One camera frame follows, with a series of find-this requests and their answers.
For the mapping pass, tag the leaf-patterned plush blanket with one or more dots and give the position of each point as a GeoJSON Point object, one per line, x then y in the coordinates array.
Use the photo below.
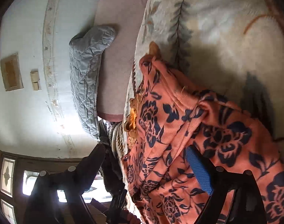
{"type": "Point", "coordinates": [232, 47]}

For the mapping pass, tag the beige wall switch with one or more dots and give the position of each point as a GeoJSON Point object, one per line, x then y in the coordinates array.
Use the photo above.
{"type": "Point", "coordinates": [35, 80]}

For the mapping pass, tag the dark brown fleece garment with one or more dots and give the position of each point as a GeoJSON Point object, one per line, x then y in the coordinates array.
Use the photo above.
{"type": "Point", "coordinates": [110, 169]}

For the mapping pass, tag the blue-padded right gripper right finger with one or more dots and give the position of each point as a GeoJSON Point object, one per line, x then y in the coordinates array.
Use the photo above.
{"type": "Point", "coordinates": [246, 205]}

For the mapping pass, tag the stained glass window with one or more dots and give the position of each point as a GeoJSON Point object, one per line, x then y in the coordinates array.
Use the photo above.
{"type": "Point", "coordinates": [18, 175]}

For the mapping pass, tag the grey quilted pillow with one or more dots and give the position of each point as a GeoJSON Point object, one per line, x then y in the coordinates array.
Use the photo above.
{"type": "Point", "coordinates": [86, 51]}

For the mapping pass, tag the pink mattress sheet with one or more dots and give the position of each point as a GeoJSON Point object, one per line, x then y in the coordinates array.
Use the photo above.
{"type": "Point", "coordinates": [125, 16]}

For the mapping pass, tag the framed wall panel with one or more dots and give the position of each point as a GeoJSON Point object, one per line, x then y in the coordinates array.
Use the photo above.
{"type": "Point", "coordinates": [11, 74]}

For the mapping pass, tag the orange floral garment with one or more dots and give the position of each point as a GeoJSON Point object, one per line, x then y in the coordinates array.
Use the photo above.
{"type": "Point", "coordinates": [170, 113]}

